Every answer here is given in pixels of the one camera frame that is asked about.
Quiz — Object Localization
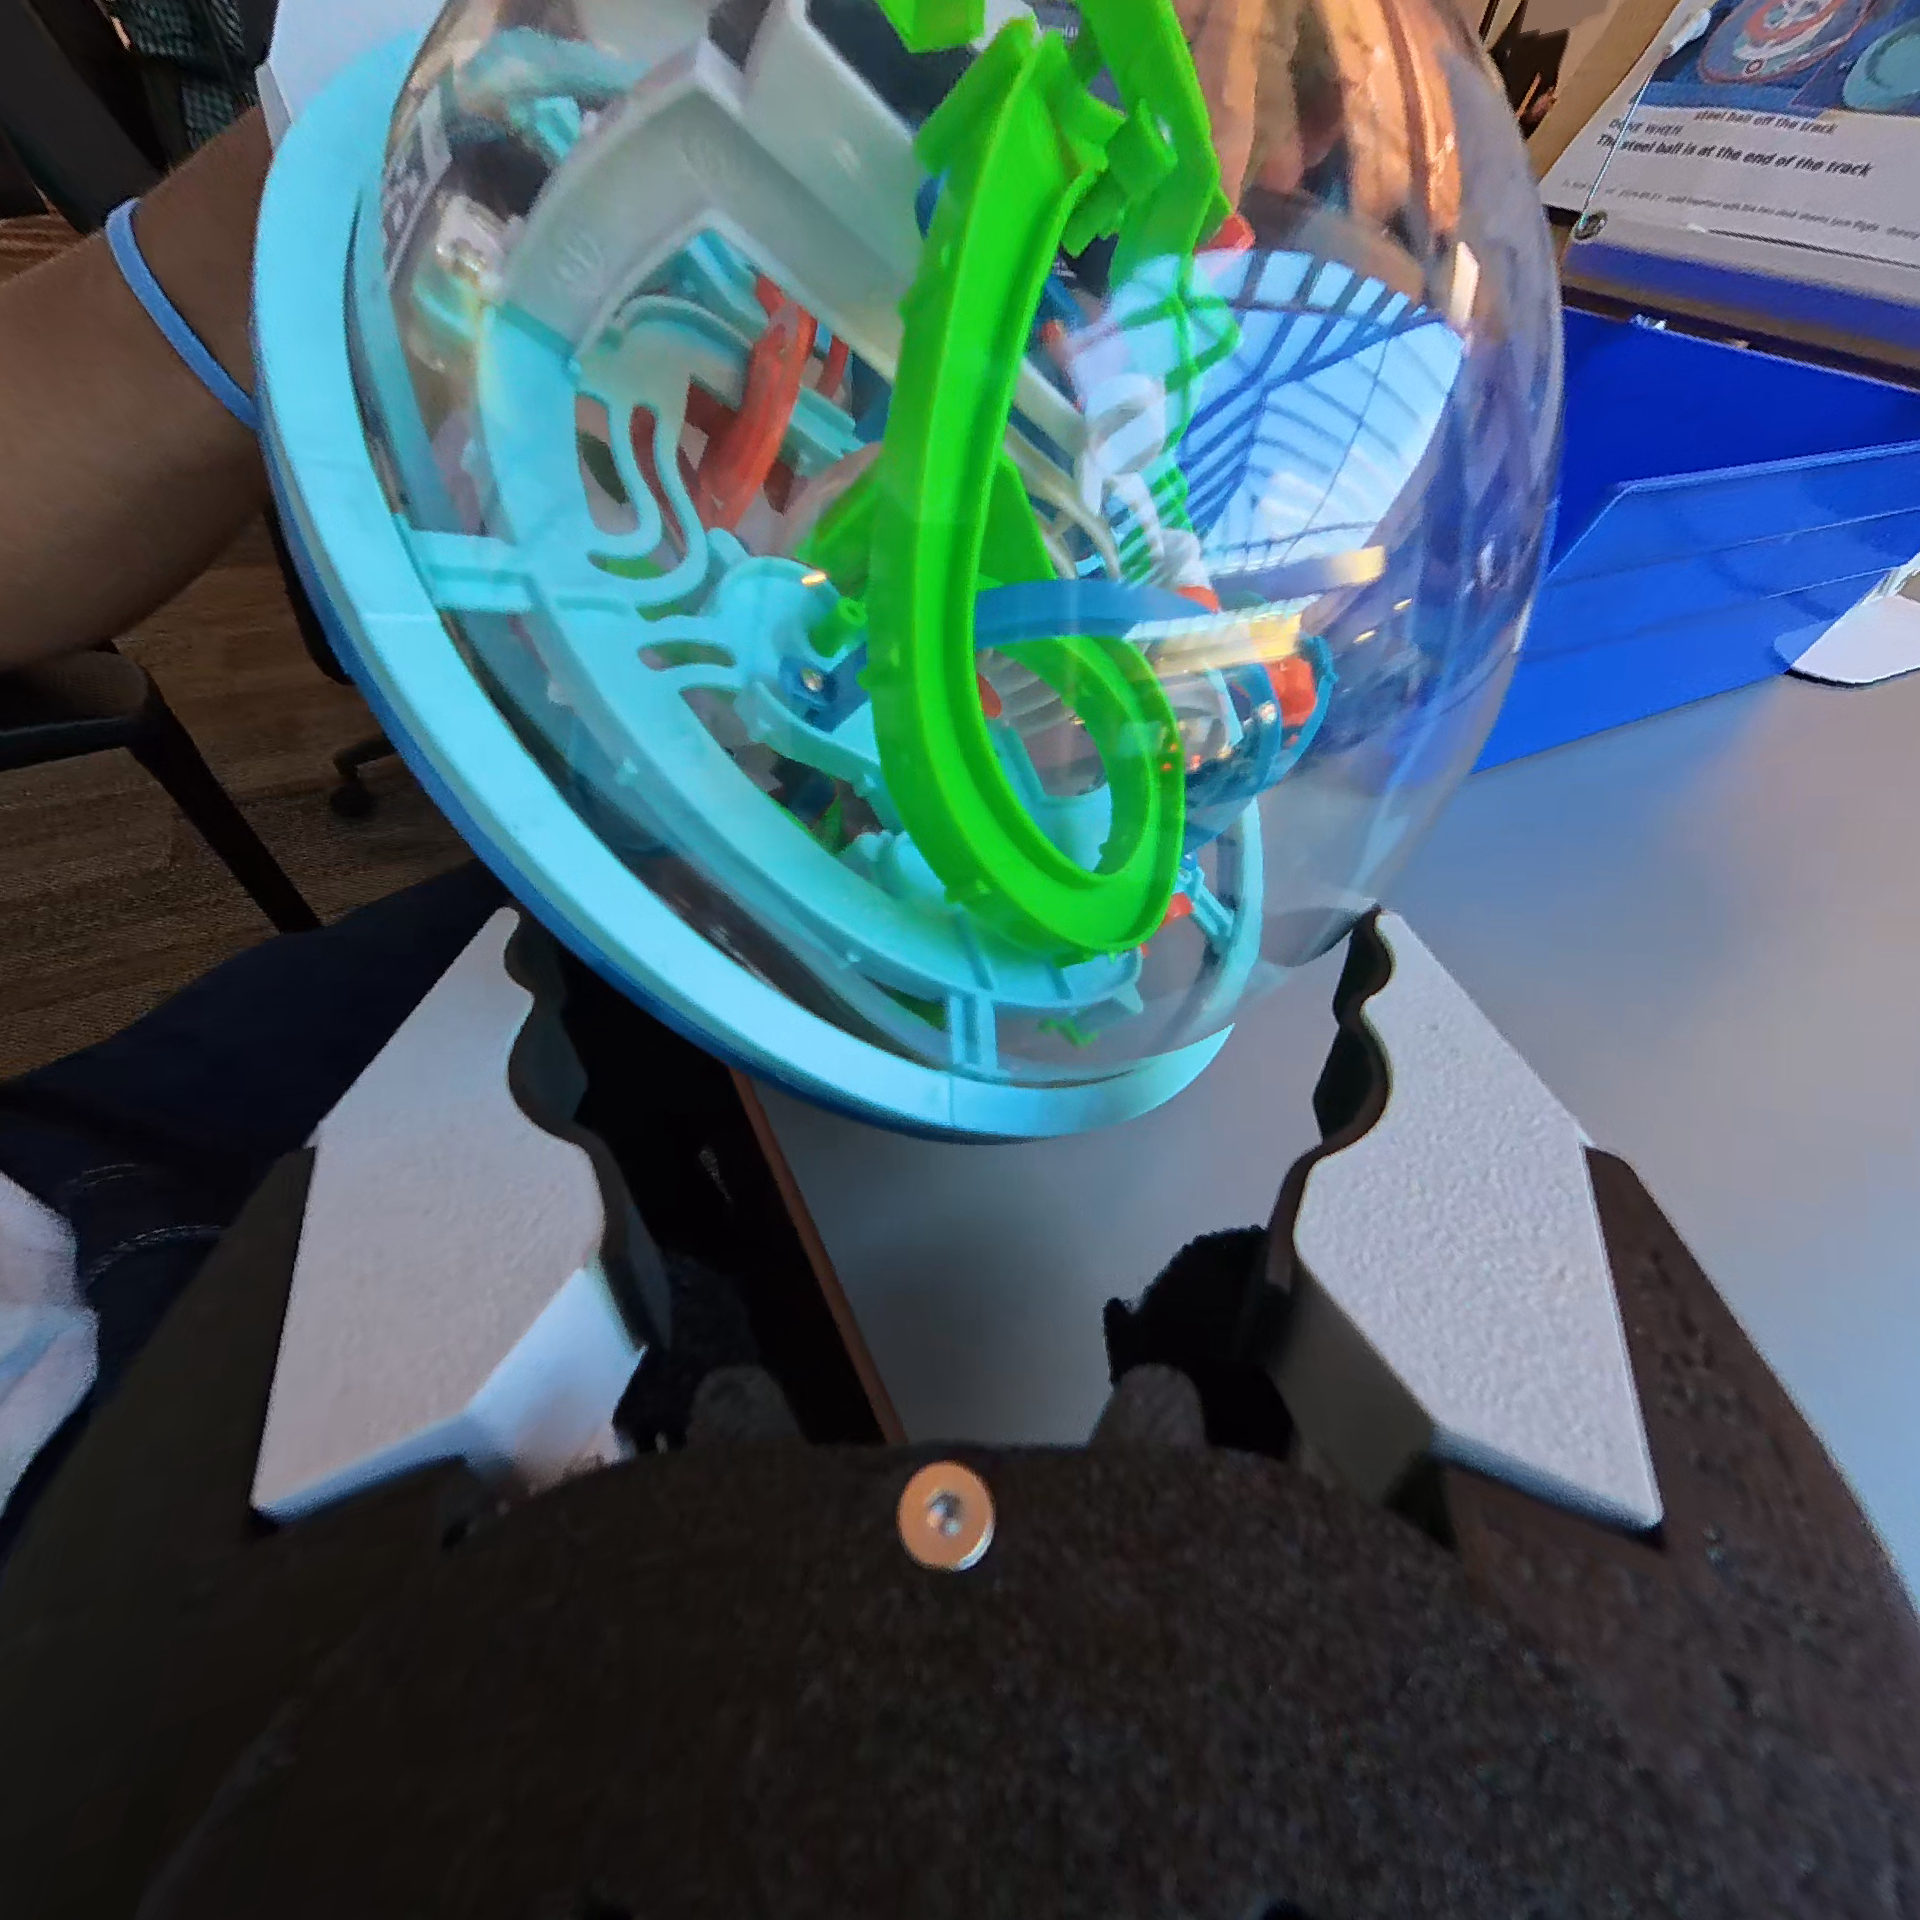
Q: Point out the clear plastic maze ball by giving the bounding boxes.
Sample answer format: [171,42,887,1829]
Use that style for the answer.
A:
[252,0,1567,1147]

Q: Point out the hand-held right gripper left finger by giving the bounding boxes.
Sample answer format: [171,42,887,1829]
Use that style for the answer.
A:
[246,907,670,1524]

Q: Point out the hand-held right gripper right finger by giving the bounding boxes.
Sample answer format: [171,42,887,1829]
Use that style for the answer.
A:
[1260,907,1668,1533]

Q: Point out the person's dark blue pants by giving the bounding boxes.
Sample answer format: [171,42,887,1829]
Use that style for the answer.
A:
[0,862,516,1353]

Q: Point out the person's left forearm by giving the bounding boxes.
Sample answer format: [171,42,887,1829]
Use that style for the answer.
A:
[0,102,284,671]

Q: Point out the blue plastic bin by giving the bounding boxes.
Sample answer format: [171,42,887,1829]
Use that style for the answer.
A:
[1470,307,1920,776]

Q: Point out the blue wristband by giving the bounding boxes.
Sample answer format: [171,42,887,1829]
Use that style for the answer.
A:
[103,195,267,435]

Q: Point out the person's white t-shirt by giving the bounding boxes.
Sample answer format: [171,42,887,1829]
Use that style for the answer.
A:
[0,1171,103,1506]

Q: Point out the printed instruction sheet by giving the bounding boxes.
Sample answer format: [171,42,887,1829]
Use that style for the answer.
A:
[1536,0,1920,276]

